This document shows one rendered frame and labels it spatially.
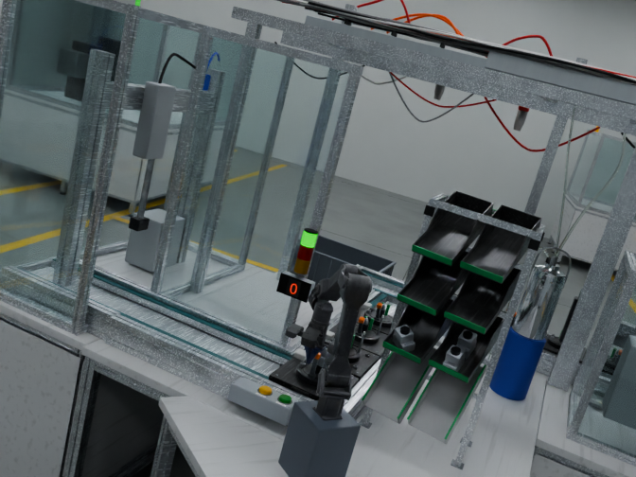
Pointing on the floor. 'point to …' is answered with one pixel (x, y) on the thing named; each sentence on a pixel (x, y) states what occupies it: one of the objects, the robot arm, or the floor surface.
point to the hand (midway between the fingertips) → (310, 354)
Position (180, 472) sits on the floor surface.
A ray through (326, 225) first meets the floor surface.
